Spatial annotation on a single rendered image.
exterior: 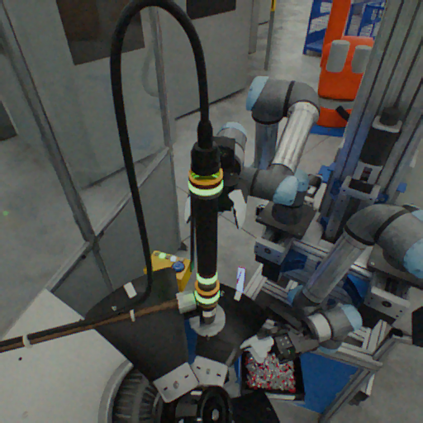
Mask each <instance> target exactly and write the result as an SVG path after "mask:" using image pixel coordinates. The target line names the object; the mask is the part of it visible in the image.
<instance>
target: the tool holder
mask: <svg viewBox="0 0 423 423"><path fill-rule="evenodd" d="M188 294H193V291H192V290H190V291H186V292H181V293H177V294H176V296H177V299H178V308H179V311H180V314H183V319H184V320H187V319H188V321H189V325H190V327H191V328H193V329H194V330H195V331H196V332H197V333H198V334H199V335H204V336H206V337H208V336H212V335H215V334H219V333H220V331H221V329H222V328H223V326H224V323H225V315H224V311H223V310H222V308H221V307H220V306H219V305H218V304H216V319H215V321H214V322H213V323H211V324H210V325H206V324H203V323H202V322H201V320H200V310H199V305H198V304H197V299H196V296H195V294H194V297H195V298H194V300H192V301H189V302H185V301H184V300H183V296H184V295H188Z"/></svg>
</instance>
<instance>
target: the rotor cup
mask: <svg viewBox="0 0 423 423"><path fill-rule="evenodd" d="M191 392H201V395H195V394H191ZM214 410H217V411H218V418H217V419H216V420H213V419H212V412H213V411H214ZM182 416H183V423H232V420H233V408H232V402H231V397H230V395H229V393H228V392H227V390H225V388H223V387H221V386H218V385H212V383H199V384H198V385H197V387H195V388H193V389H192V390H190V391H188V392H186V393H184V394H183V395H181V396H180V397H177V398H175V399H174V400H172V401H171V402H165V401H164V400H163V398H162V397H161V395H160V397H159V401H158V406H157V412H156V420H157V423H175V422H176V421H178V420H179V419H180V418H181V417H182Z"/></svg>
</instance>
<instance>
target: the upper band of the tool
mask: <svg viewBox="0 0 423 423"><path fill-rule="evenodd" d="M188 174H189V178H190V179H191V180H192V181H193V182H194V183H197V184H200V185H211V184H214V183H217V182H219V181H220V180H221V178H222V170H221V169H220V171H219V172H218V173H216V174H214V176H213V175H212V176H198V175H196V174H195V173H193V172H192V170H191V169H190V170H189V173H188ZM196 176H197V177H196ZM194 177H195V178H194Z"/></svg>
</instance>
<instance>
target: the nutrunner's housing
mask: <svg viewBox="0 0 423 423"><path fill-rule="evenodd" d="M191 161H192V162H191V170H192V172H193V173H195V174H196V175H199V176H212V175H214V174H216V173H218V172H219V171H220V169H221V164H220V150H219V148H218V146H217V144H216V142H214V141H213V128H212V123H211V121H210V120H209V122H208V123H206V124H204V123H201V120H200V121H199V123H198V126H197V142H195V144H194V146H193V148H192V150H191ZM198 305H199V304H198ZM199 310H200V320H201V322H202V323H203V324H206V325H210V324H211V323H213V322H214V321H215V319H216V305H215V306H213V307H202V306H201V305H199Z"/></svg>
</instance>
